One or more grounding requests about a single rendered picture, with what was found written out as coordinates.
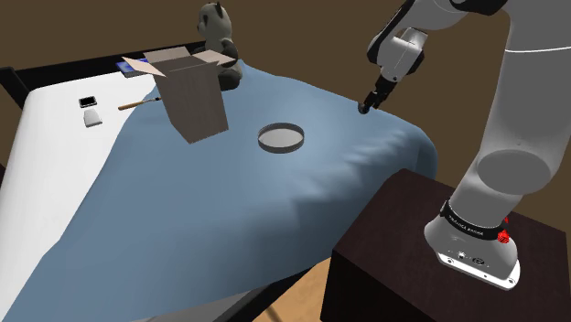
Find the bed with blue blanket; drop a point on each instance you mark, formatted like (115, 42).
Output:
(187, 214)

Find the panda plush toy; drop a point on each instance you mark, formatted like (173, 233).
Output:
(216, 26)

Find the black phone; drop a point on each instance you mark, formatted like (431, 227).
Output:
(88, 101)

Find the round grey dish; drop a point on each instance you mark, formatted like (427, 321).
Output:
(281, 139)

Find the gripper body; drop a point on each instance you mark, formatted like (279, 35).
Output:
(379, 94)

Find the small white grey device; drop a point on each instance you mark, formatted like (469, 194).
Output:
(92, 118)

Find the open brown cardboard box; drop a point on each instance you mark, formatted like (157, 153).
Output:
(196, 102)

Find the blue tablet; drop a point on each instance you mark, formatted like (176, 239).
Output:
(129, 67)

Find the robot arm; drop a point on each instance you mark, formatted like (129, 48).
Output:
(522, 111)

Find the dark robot stand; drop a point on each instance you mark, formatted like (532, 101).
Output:
(392, 249)

